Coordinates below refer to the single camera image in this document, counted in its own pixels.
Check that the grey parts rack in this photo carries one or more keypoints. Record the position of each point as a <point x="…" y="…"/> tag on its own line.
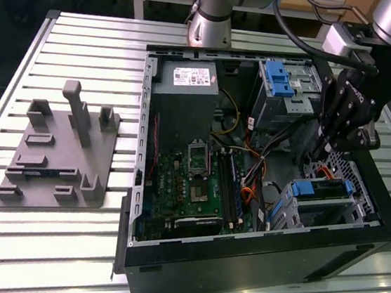
<point x="56" y="159"/>

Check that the black open PC case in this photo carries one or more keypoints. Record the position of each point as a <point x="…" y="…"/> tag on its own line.
<point x="236" y="282"/>

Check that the graphics card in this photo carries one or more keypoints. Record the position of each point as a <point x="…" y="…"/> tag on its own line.
<point x="197" y="226"/>

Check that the hard disk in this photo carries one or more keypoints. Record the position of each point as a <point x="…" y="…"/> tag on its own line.
<point x="321" y="189"/>

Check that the green motherboard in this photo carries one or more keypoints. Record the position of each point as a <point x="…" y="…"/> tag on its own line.
<point x="172" y="193"/>

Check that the silver disk bay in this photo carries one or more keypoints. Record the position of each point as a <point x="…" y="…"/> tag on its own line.
<point x="330" y="204"/>

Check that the blue drive cage latch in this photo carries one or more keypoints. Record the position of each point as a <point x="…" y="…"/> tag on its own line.
<point x="277" y="81"/>

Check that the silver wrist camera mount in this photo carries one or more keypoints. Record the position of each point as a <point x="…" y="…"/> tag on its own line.
<point x="342" y="39"/>

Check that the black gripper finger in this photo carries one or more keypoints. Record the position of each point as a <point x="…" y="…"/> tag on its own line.
<point x="360" y="138"/>
<point x="331" y="119"/>

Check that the grey optical drive cage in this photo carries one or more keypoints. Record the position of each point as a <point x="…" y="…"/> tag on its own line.
<point x="273" y="113"/>

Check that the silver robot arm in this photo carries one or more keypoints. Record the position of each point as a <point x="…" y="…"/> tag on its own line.
<point x="215" y="0"/>

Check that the green RAM stick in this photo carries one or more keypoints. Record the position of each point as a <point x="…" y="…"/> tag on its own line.
<point x="42" y="173"/>

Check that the silver power supply unit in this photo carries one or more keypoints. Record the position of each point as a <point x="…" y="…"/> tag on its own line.
<point x="186" y="106"/>

